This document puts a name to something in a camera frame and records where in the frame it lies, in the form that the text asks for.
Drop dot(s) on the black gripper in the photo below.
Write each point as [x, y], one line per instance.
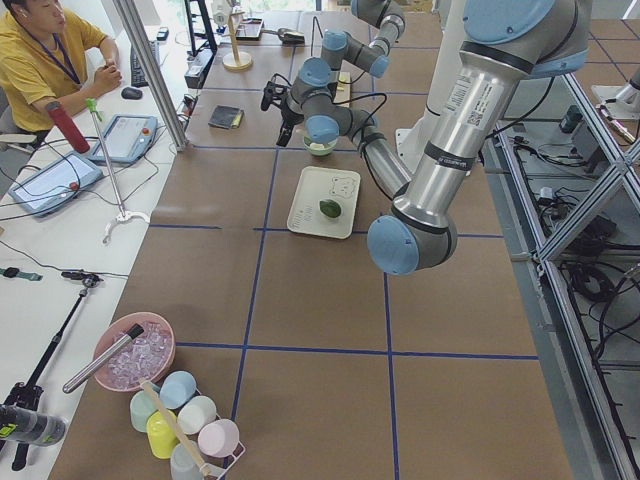
[288, 116]

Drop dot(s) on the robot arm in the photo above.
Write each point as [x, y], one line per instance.
[373, 58]
[504, 42]

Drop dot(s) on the light green bowl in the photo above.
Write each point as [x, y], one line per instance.
[329, 147]

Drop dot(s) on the pink bowl with ice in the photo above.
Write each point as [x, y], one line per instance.
[148, 357]

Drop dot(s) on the yellow sponge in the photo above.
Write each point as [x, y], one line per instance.
[238, 119]

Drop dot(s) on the grey cloth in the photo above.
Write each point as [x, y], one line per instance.
[223, 116]

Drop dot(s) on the white bear tray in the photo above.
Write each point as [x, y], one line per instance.
[315, 184]

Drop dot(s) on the wooden banana stand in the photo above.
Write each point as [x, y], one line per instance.
[237, 60]

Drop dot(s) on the green avocado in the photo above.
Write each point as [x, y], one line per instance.
[330, 208]

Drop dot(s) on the teach pendant far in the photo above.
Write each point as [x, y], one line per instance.
[128, 137]

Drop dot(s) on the teach pendant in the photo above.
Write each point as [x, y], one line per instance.
[52, 187]
[128, 137]

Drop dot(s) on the black computer mouse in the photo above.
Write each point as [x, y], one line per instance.
[131, 93]

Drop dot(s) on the silver stand with green top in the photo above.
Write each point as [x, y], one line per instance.
[124, 215]

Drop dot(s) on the teach pendant near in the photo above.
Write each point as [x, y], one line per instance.
[52, 187]

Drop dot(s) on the red water bottle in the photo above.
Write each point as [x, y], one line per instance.
[67, 127]

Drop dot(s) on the person in yellow shirt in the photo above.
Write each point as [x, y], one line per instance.
[49, 53]

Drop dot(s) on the steel cylinder tool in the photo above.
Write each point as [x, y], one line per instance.
[90, 369]

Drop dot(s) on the blue cup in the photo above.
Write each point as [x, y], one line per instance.
[177, 389]

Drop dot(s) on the white cup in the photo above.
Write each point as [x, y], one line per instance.
[196, 413]

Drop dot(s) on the wrist watch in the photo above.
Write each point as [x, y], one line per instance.
[14, 272]

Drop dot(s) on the green cup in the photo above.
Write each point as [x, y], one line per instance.
[141, 408]

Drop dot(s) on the pink cup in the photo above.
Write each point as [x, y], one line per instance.
[219, 438]

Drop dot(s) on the yellow cup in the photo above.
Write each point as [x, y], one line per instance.
[161, 438]

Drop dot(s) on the grey cup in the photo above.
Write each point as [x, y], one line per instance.
[182, 465]

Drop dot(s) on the black tripod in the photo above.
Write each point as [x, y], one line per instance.
[20, 420]

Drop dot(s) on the aluminium frame post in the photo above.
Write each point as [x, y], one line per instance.
[136, 32]

